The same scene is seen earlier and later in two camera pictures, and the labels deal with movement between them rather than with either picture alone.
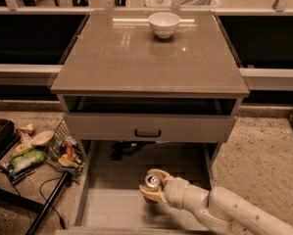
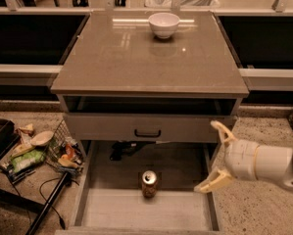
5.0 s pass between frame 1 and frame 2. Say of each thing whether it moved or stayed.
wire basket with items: stayed
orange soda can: stayed
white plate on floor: stayed
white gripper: moved
